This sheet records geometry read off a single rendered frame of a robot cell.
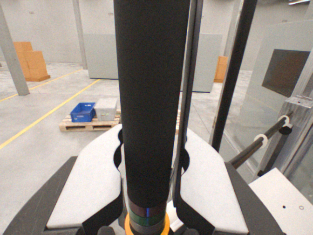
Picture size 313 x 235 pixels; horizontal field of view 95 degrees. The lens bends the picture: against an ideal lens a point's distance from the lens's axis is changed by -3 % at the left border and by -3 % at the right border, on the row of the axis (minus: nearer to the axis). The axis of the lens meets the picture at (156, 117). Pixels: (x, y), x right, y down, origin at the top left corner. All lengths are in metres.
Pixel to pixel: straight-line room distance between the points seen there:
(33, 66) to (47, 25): 6.62
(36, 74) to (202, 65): 6.99
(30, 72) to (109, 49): 3.56
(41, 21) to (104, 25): 4.55
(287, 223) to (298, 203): 0.06
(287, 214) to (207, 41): 5.57
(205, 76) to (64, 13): 11.06
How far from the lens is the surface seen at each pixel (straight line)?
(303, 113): 0.65
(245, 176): 1.30
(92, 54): 7.75
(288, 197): 0.62
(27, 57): 8.47
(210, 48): 5.92
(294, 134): 0.80
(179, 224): 0.21
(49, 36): 14.63
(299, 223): 0.60
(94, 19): 13.12
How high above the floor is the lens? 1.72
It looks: 27 degrees down
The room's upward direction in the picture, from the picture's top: 3 degrees clockwise
